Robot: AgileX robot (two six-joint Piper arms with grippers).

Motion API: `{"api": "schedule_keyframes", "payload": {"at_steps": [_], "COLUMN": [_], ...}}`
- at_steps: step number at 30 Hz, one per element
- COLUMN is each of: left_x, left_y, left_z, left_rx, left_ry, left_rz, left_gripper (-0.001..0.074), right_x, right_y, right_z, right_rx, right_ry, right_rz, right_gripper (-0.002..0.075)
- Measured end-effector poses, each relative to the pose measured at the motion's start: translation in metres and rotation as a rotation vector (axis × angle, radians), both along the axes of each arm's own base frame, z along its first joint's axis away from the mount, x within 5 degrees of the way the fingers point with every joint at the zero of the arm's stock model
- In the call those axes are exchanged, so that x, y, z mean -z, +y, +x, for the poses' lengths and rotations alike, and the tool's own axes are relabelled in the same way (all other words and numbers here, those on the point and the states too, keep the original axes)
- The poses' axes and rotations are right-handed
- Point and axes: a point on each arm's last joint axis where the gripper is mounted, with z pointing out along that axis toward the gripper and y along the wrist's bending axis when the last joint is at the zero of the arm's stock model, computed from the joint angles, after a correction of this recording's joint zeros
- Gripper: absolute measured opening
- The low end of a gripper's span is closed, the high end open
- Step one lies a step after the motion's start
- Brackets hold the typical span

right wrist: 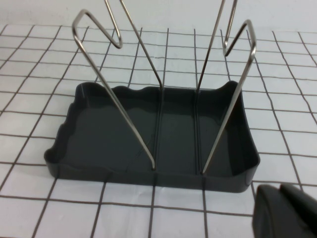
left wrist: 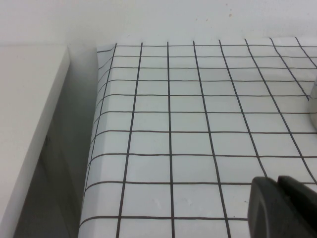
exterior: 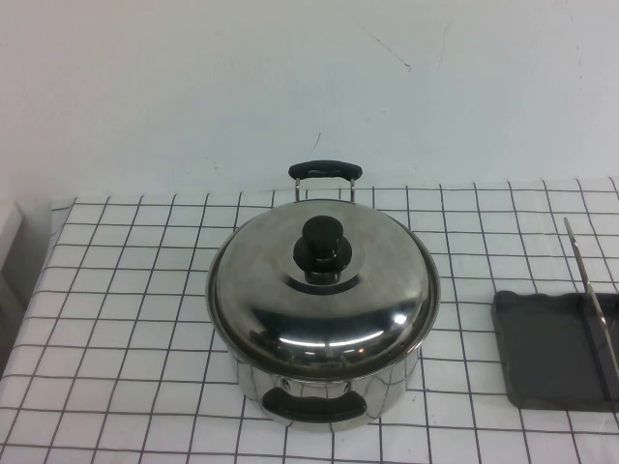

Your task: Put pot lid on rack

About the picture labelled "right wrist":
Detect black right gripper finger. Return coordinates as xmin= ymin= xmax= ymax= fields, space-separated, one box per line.
xmin=252 ymin=183 xmax=317 ymax=238

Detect white black-grid tablecloth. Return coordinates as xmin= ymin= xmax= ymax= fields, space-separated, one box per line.
xmin=0 ymin=23 xmax=317 ymax=238

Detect grey tray wire lid rack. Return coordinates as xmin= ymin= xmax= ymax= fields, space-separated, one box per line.
xmin=44 ymin=0 xmax=261 ymax=194

